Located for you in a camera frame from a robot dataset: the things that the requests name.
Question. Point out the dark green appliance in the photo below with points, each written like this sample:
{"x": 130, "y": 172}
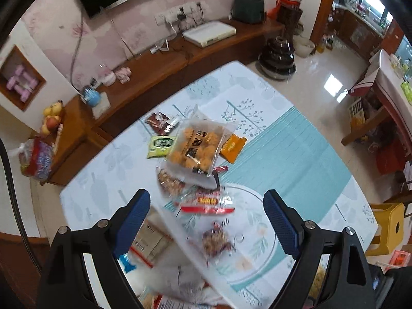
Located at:
{"x": 248, "y": 11}

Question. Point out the white set-top box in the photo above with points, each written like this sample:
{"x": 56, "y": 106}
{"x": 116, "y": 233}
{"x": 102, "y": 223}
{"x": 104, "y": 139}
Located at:
{"x": 209, "y": 33}

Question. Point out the clear bag rice crisps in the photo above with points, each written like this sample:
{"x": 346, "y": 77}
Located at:
{"x": 318, "y": 282}

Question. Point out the red gift box with bag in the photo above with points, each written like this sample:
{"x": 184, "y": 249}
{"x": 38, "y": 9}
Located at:
{"x": 35, "y": 157}

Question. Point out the blue snack wrapper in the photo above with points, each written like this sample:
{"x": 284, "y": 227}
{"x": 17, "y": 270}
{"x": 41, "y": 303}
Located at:
{"x": 127, "y": 262}

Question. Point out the red basket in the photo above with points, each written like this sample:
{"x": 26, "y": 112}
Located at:
{"x": 288, "y": 13}

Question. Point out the orange snack packet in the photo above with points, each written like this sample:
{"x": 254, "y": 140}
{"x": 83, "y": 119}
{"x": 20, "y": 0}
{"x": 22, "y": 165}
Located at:
{"x": 232, "y": 148}

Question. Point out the bag of round pastries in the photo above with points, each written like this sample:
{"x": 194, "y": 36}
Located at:
{"x": 195, "y": 150}

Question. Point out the fruit bowl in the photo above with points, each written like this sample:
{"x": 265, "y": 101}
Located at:
{"x": 52, "y": 118}

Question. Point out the yellow plastic stool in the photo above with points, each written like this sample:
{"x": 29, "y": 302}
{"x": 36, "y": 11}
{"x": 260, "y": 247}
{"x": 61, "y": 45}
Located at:
{"x": 390, "y": 218}

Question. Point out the large cracker package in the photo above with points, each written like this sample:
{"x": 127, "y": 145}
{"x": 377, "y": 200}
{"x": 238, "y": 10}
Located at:
{"x": 150, "y": 243}

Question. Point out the dark brown snack packet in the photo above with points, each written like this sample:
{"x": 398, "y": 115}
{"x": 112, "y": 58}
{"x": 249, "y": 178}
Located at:
{"x": 162, "y": 124}

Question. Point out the black stacked pots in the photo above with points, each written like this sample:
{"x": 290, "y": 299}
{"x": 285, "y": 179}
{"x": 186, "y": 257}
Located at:
{"x": 277, "y": 59}

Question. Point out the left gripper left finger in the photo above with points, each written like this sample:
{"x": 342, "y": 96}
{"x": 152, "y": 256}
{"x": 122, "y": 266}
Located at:
{"x": 128, "y": 220}

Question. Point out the pink dumbbells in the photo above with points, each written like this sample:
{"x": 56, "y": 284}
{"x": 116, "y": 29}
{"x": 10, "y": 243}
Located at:
{"x": 22, "y": 82}

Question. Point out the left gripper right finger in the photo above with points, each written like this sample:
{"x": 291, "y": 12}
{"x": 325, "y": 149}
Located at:
{"x": 286, "y": 223}

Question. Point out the wooden tv bench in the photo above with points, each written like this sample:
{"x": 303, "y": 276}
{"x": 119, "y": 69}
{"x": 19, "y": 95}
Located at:
{"x": 154, "y": 78}

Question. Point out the white plastic storage bin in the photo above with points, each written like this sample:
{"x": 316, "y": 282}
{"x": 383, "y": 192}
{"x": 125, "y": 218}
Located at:
{"x": 175, "y": 276}

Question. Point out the red yellow snack packet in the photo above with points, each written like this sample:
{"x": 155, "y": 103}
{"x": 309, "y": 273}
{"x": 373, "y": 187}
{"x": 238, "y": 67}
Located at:
{"x": 207, "y": 202}

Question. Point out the white power strip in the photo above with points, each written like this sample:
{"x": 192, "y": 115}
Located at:
{"x": 192, "y": 10}

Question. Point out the patterned tablecloth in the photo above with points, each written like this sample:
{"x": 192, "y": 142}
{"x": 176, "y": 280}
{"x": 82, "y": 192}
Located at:
{"x": 283, "y": 151}

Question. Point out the small nut snack packet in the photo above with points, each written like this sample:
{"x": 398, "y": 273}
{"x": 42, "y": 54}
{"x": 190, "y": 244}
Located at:
{"x": 216, "y": 241}

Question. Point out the pink ceramic figurines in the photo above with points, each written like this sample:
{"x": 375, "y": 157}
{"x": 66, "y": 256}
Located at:
{"x": 108, "y": 77}

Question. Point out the white bucket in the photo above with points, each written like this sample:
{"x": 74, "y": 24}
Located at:
{"x": 303, "y": 46}

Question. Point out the blue glass jar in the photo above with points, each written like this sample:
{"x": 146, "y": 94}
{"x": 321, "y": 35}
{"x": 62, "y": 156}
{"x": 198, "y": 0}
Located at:
{"x": 90, "y": 96}

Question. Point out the green snack packet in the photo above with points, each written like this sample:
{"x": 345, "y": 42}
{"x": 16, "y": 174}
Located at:
{"x": 159, "y": 146}

